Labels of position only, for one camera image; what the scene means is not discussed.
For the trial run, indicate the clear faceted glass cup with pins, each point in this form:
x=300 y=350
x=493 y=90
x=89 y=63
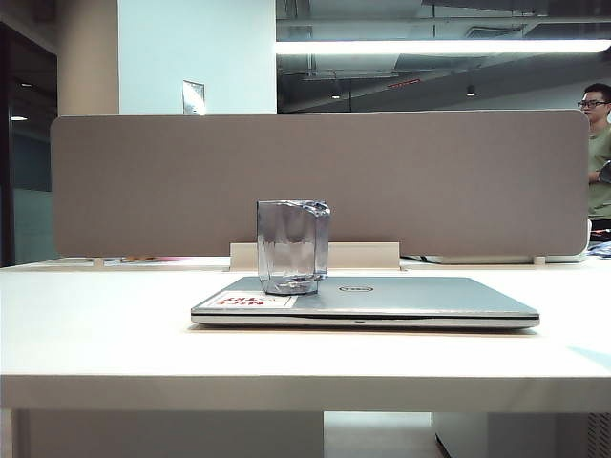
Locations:
x=286 y=238

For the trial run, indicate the silver Dell laptop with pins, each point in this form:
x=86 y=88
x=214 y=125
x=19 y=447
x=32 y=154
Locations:
x=406 y=297

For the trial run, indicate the red and white sticker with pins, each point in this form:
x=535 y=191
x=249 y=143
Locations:
x=238 y=301

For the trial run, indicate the pink paper sheet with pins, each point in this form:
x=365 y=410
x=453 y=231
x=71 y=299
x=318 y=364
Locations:
x=174 y=259

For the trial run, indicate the brown fabric desk divider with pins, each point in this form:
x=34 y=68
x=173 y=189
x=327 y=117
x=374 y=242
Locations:
x=167 y=181

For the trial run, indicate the orange flat item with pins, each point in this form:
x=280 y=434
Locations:
x=136 y=259

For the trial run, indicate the beige divider foot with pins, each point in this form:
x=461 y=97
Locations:
x=539 y=260
x=98 y=261

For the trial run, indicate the round black ceiling spotlight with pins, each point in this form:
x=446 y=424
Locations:
x=471 y=90

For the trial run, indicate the long ceiling light strip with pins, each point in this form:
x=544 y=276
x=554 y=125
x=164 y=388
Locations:
x=429 y=46

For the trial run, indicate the dark glass door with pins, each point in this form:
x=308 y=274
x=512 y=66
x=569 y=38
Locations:
x=28 y=157

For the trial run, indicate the man in green shirt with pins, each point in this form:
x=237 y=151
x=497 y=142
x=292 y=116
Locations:
x=599 y=157

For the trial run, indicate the framed wall notice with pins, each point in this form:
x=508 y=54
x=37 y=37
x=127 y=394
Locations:
x=193 y=97

